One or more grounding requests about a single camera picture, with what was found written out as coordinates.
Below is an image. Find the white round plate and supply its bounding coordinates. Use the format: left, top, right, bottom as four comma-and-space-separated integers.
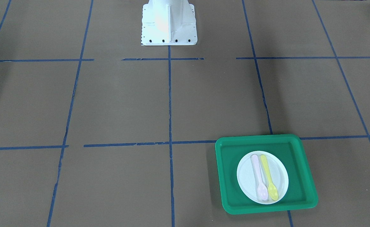
236, 151, 289, 205

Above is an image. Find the green plastic tray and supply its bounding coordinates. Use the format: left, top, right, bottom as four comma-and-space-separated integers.
215, 134, 318, 215

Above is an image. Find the pink plastic spoon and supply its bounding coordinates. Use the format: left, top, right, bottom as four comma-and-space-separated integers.
250, 154, 269, 201

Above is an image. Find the yellow plastic spoon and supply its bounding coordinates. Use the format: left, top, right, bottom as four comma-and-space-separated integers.
260, 155, 279, 201

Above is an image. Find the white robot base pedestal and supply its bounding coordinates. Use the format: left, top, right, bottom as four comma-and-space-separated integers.
141, 0, 198, 46

